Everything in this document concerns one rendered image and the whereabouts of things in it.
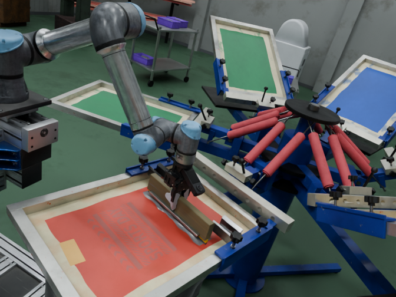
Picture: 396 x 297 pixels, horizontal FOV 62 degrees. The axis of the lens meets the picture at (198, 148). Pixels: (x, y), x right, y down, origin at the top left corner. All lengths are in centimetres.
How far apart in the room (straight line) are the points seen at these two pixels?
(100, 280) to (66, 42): 82
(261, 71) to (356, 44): 609
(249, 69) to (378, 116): 100
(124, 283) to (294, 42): 655
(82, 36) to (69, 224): 66
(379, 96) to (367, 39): 589
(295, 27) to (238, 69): 466
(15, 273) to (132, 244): 103
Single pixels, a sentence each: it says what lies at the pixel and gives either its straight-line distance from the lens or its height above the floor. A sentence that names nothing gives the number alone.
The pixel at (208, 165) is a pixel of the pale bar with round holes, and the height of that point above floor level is 104.
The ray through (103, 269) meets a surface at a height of 95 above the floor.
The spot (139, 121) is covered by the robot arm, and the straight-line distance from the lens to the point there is 106.
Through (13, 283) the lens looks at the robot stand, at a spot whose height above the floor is 21.
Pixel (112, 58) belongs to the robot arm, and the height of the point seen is 154.
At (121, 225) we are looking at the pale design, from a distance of 127.
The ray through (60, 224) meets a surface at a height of 95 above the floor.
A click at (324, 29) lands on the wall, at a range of 873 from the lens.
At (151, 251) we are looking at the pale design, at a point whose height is 95.
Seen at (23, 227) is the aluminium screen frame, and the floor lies 99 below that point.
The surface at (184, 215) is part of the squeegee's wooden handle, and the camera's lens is 128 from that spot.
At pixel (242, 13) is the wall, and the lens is 917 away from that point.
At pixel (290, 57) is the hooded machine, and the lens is 721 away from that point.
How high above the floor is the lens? 181
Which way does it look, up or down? 27 degrees down
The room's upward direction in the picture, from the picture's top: 15 degrees clockwise
